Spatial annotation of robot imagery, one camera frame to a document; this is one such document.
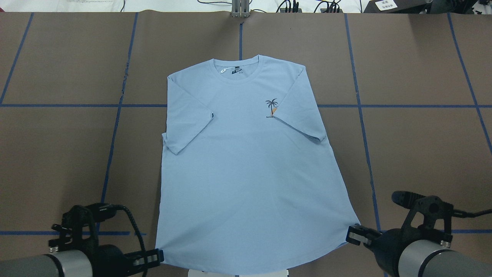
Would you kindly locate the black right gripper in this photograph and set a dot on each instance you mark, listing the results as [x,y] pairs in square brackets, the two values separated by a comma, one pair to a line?
[385,245]

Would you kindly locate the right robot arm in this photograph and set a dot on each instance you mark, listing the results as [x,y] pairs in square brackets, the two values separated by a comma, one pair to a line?
[408,253]

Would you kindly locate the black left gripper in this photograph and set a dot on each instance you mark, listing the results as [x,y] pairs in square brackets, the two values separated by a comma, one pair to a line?
[108,257]

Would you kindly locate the light blue t-shirt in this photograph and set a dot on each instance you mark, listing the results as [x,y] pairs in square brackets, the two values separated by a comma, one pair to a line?
[249,180]

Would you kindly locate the black box with label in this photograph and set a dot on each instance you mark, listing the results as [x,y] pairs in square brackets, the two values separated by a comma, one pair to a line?
[397,6]

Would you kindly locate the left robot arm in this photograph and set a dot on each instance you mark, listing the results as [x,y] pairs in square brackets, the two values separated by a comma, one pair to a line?
[71,263]

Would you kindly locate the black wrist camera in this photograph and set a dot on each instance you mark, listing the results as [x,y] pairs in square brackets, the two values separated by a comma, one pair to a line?
[77,230]
[437,214]

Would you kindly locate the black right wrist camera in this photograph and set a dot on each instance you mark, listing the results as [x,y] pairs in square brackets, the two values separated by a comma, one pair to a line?
[437,214]

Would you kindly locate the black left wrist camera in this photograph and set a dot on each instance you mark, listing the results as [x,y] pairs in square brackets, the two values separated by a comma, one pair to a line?
[77,230]

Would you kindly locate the aluminium frame post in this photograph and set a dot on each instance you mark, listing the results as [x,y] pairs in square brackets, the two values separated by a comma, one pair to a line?
[240,8]

